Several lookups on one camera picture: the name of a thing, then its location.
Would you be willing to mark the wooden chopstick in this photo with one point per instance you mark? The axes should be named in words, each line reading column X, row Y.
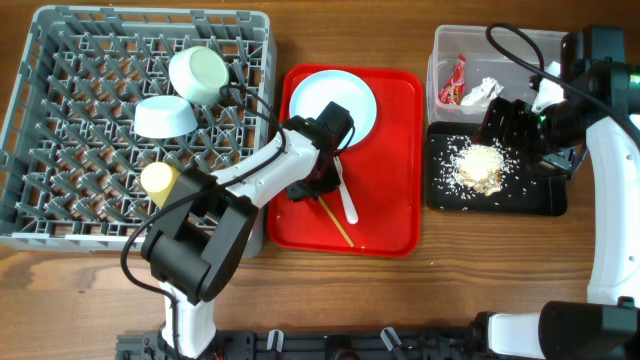
column 335, row 221

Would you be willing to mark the white plastic fork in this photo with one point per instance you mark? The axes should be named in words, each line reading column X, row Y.
column 348, row 204

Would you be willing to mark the black waste tray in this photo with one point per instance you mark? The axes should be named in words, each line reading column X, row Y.
column 522, row 191

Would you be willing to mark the yellow plastic cup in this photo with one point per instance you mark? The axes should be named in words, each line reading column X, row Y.
column 157, row 179

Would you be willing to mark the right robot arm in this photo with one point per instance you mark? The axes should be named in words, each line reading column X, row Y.
column 600, row 112

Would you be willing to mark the red plastic tray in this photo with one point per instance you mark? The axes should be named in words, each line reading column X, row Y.
column 383, row 174

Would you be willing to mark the clear plastic bin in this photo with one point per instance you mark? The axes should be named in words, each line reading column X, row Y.
column 483, row 61

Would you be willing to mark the white napkin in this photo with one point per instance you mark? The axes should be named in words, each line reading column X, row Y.
column 483, row 94

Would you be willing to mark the food scraps and rice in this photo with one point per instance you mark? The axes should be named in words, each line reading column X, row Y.
column 468, row 171

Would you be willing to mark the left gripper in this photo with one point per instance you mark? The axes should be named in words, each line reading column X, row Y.
column 298, row 191

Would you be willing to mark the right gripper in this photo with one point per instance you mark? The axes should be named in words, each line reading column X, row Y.
column 517, row 113

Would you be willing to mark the grey dishwasher rack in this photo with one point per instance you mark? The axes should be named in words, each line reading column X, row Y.
column 70, row 157

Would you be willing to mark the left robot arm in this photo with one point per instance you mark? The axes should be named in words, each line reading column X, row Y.
column 204, row 222

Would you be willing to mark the red sauce packet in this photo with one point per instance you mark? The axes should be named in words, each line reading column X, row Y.
column 454, row 89

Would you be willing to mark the light blue food bowl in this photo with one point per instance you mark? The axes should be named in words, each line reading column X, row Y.
column 197, row 74

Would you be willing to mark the light blue plate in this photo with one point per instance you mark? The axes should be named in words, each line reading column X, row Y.
column 315, row 92

